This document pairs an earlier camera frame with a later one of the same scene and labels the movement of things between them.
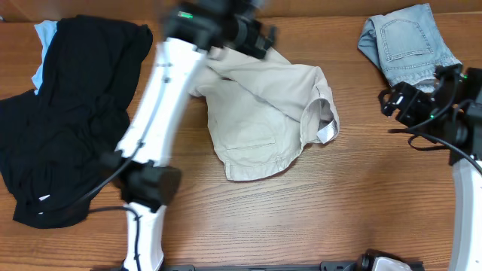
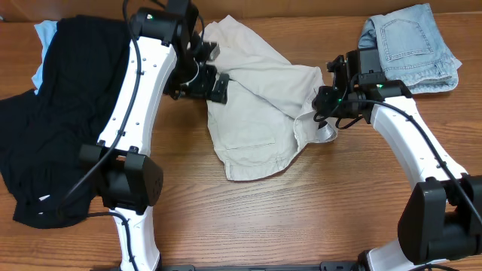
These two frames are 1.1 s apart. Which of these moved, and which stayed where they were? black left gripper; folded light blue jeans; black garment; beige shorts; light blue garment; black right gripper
Moved: black right gripper; black left gripper
Stayed: light blue garment; black garment; folded light blue jeans; beige shorts
